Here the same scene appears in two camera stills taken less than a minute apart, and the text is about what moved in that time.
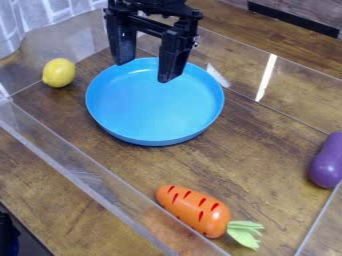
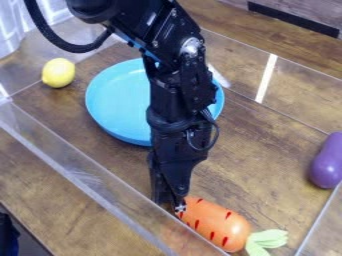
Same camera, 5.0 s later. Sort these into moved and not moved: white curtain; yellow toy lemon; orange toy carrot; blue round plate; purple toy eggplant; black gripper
Moved: orange toy carrot; black gripper
Not moved: yellow toy lemon; purple toy eggplant; blue round plate; white curtain
